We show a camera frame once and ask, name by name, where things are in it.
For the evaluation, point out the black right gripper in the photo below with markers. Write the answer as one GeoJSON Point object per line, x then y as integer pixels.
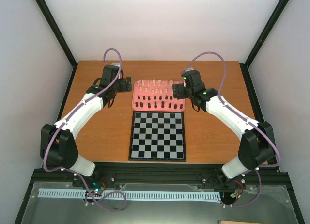
{"type": "Point", "coordinates": [180, 94]}

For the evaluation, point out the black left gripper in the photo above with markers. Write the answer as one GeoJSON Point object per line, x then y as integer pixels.
{"type": "Point", "coordinates": [123, 88]}

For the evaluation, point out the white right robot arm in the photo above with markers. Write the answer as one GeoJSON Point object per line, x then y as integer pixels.
{"type": "Point", "coordinates": [256, 139]}

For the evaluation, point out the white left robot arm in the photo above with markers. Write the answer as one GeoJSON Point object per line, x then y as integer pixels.
{"type": "Point", "coordinates": [58, 141]}

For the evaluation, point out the pink plastic tray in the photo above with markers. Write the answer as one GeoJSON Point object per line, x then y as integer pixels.
{"type": "Point", "coordinates": [156, 95]}

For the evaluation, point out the black and white chessboard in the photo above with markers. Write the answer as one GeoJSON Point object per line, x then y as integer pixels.
{"type": "Point", "coordinates": [157, 136]}

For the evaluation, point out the black aluminium frame rail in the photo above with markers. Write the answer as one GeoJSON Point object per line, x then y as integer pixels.
{"type": "Point", "coordinates": [204, 176]}

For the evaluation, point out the light blue cable duct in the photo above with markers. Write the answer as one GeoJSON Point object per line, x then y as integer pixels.
{"type": "Point", "coordinates": [131, 195]}

